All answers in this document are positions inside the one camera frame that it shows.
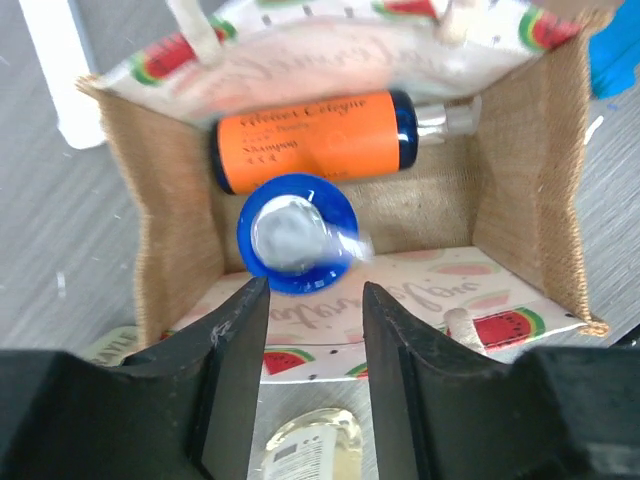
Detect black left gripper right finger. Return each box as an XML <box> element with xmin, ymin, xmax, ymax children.
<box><xmin>362</xmin><ymin>283</ymin><xmax>639</xmax><ymax>479</ymax></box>

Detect teal blue t-shirt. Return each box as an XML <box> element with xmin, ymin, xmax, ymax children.
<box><xmin>589</xmin><ymin>1</ymin><xmax>639</xmax><ymax>100</ymax></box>

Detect clear yellowish soap bottle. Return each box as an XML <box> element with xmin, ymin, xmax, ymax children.
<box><xmin>261</xmin><ymin>408</ymin><xmax>363</xmax><ymax>480</ymax></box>

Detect green bottle white cap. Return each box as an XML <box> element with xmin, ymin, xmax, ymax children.
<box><xmin>79</xmin><ymin>325</ymin><xmax>139</xmax><ymax>367</ymax></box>

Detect orange bottle blue pump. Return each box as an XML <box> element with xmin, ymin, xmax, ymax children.
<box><xmin>236</xmin><ymin>173</ymin><xmax>374</xmax><ymax>296</ymax></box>

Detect white rack base foot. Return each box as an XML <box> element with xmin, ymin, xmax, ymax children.
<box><xmin>19</xmin><ymin>0</ymin><xmax>106</xmax><ymax>150</ymax></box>

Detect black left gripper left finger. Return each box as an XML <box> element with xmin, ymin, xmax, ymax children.
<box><xmin>1</xmin><ymin>279</ymin><xmax>270</xmax><ymax>479</ymax></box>

